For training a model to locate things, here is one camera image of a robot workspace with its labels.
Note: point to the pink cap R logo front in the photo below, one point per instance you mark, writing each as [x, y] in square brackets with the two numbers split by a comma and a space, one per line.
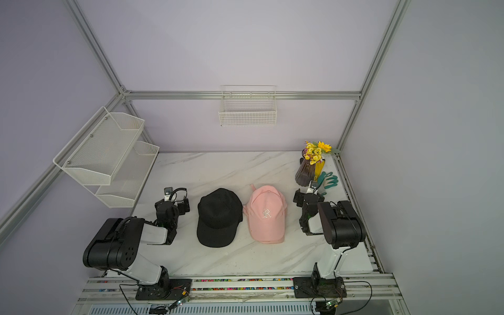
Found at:
[266, 215]

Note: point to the upper white mesh shelf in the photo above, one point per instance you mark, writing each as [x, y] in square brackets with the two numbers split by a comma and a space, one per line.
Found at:
[94, 157]

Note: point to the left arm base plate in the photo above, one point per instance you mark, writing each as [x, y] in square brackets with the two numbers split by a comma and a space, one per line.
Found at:
[165, 290]

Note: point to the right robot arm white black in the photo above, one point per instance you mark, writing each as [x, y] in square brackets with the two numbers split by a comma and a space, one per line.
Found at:
[338, 222]

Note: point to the aluminium rail front frame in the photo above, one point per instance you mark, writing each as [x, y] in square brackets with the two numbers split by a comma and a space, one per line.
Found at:
[214, 289]

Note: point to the white wire basket wall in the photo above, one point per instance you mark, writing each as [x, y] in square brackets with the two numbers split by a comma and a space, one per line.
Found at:
[248, 105]

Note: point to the purple glass vase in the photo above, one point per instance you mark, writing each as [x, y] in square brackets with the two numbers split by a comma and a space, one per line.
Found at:
[306, 173]

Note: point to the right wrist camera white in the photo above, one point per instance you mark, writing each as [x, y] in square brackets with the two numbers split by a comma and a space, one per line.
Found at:
[313, 187]

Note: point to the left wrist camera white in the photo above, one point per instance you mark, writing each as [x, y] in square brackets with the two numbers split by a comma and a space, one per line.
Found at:
[167, 193]

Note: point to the black cap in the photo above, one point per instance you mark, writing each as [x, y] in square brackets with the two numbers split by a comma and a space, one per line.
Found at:
[219, 215]

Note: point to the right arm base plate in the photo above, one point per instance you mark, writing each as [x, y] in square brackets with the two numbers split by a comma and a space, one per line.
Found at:
[306, 287]

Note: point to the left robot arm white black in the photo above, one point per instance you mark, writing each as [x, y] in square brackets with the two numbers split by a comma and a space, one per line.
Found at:
[116, 245]

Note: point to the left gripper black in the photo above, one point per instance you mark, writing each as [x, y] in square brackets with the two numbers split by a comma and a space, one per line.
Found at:
[180, 206]

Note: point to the lower white mesh shelf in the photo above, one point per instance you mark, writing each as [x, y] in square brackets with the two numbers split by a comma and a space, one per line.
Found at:
[131, 177]

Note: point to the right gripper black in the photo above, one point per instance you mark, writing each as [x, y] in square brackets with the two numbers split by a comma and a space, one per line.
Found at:
[300, 198]

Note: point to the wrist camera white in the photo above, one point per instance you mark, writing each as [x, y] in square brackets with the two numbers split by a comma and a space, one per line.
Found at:
[167, 193]
[313, 187]

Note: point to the white mesh shelf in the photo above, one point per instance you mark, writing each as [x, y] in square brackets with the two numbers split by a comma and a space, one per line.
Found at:
[131, 177]
[94, 157]

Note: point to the yellow artificial flowers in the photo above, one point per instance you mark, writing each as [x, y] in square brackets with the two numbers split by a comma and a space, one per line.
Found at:
[313, 152]

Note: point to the green garden gloves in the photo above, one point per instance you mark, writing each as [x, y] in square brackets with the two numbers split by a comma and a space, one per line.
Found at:
[325, 181]

